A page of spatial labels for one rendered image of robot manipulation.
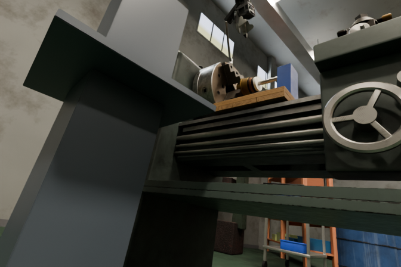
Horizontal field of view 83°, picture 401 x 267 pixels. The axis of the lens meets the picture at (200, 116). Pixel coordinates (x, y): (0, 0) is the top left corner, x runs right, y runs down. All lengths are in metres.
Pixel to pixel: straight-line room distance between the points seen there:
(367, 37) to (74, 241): 0.74
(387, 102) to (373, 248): 2.49
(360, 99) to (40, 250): 0.69
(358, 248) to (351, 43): 2.55
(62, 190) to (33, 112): 3.47
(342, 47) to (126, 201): 0.61
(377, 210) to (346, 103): 0.24
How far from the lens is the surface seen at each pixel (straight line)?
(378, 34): 0.66
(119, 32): 0.64
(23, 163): 3.85
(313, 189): 0.53
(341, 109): 0.61
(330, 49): 0.66
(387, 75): 0.64
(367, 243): 3.00
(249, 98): 0.84
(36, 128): 3.91
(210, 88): 1.06
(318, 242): 4.90
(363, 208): 0.51
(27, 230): 0.51
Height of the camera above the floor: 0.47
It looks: 24 degrees up
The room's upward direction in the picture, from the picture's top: 10 degrees clockwise
